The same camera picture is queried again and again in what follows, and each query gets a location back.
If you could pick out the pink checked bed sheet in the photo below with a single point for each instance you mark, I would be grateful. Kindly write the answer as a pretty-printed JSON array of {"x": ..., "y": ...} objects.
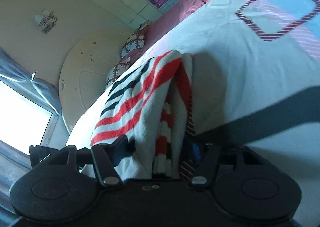
[{"x": 164, "y": 24}]

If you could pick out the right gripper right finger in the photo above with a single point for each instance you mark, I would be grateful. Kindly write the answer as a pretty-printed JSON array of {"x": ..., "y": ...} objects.
[{"x": 207, "y": 171}]

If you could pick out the bright window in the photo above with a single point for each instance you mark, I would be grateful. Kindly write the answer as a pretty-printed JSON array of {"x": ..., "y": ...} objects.
[{"x": 23, "y": 123}]

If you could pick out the patterned pillow far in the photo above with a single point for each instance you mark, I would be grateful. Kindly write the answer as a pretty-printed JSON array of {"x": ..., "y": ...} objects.
[{"x": 135, "y": 42}]

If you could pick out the cream round headboard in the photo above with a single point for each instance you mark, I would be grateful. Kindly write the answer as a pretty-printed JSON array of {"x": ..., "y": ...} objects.
[{"x": 84, "y": 72}]

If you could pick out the patterned pillow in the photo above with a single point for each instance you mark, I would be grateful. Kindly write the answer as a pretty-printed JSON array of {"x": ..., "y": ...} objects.
[
  {"x": 135, "y": 42},
  {"x": 117, "y": 71}
]

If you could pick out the light blue patterned blanket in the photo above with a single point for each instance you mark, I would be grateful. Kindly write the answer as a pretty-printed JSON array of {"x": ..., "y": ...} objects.
[{"x": 255, "y": 81}]

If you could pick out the blue grey curtain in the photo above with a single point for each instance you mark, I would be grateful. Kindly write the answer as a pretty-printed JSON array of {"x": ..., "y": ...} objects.
[{"x": 29, "y": 82}]

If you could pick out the white striped cat sweater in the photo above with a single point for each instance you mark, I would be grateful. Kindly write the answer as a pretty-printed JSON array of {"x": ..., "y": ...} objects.
[{"x": 150, "y": 106}]

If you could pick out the patterned pillow near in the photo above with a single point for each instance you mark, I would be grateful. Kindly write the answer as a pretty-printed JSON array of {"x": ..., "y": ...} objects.
[{"x": 117, "y": 71}]

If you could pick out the wall lamp fixture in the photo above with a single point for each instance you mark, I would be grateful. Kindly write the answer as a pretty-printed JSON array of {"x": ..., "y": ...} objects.
[{"x": 46, "y": 21}]

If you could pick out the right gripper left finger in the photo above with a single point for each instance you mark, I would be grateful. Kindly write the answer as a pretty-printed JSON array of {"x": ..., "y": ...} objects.
[{"x": 103, "y": 157}]

